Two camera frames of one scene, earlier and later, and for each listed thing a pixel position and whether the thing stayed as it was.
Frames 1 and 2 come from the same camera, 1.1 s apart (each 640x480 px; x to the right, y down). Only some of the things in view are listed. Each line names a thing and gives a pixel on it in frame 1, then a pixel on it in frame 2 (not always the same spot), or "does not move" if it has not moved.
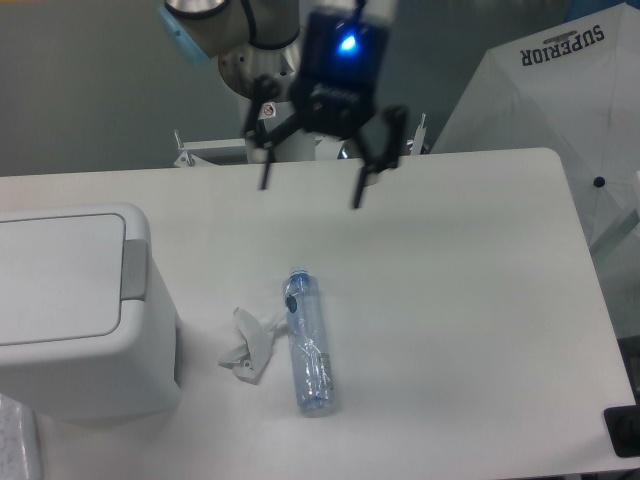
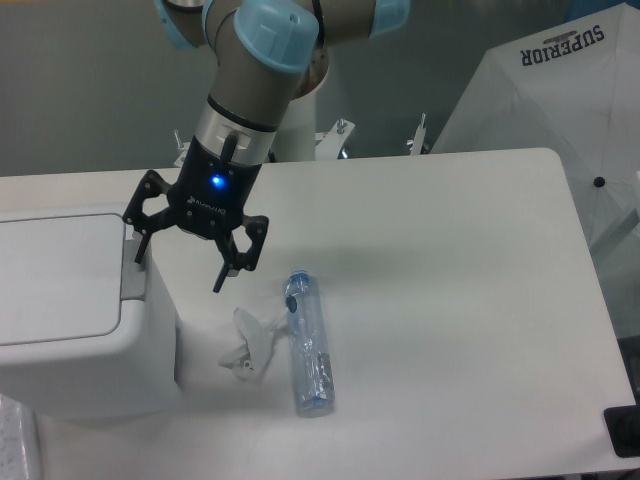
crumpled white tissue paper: (249, 360) does not move
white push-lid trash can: (86, 331) does not move
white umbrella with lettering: (574, 90) does not move
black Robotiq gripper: (335, 92) to (207, 200)
